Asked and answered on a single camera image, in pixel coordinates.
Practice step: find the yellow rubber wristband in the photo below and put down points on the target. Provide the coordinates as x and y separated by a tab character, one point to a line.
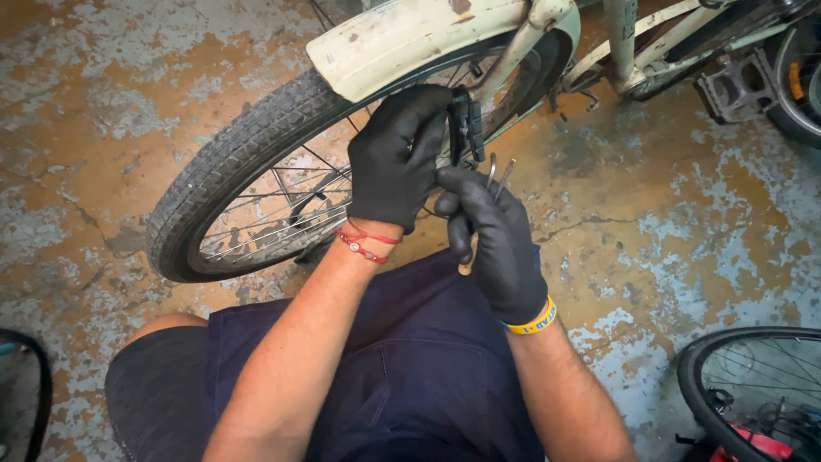
532	324

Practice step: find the grey bicycle pedal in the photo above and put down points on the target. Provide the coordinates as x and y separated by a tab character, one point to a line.
737	90

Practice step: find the loose black bicycle wheel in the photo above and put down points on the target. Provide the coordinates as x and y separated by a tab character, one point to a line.
689	378

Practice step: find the spoked bicycle wheel black tyre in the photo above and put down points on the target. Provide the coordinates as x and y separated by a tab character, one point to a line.
211	167

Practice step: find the red plastic object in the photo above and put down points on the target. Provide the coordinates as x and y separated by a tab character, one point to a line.
763	444

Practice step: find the black bicycle brake arm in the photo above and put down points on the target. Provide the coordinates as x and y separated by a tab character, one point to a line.
476	128

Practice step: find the person's left knee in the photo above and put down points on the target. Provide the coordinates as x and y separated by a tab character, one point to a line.
168	324

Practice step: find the person's left hand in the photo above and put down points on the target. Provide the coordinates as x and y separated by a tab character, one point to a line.
385	167

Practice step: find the metal hex key set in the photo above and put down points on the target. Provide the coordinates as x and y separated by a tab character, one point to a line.
507	172

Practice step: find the dark grey shorts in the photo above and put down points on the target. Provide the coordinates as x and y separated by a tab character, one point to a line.
154	398

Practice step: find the cream rusty bicycle mudguard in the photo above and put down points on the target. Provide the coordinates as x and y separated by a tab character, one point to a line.
397	38

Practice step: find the bicycle rear wheel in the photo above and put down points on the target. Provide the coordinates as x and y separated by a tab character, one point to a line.
786	122

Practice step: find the person's right hand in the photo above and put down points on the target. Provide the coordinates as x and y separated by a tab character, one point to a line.
507	256

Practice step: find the person's right fingers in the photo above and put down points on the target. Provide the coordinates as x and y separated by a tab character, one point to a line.
456	205

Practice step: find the cream bicycle frame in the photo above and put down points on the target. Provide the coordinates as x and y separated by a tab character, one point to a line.
621	38

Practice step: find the navy blue apron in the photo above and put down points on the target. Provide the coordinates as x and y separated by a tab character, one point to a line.
417	366

